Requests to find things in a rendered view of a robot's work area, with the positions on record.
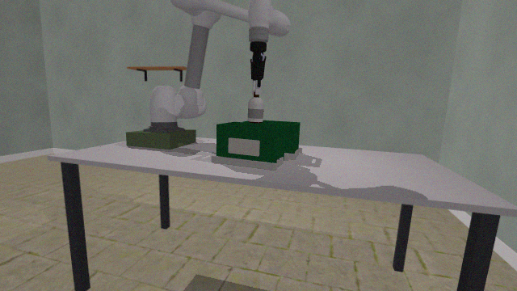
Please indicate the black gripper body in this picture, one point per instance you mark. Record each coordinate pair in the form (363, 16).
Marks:
(258, 47)

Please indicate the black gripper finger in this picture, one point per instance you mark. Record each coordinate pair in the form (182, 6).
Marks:
(259, 73)
(253, 72)

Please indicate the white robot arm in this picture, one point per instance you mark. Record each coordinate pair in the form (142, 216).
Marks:
(167, 106)

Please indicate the green bottle crate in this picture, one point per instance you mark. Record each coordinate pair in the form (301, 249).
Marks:
(291, 134)
(252, 141)

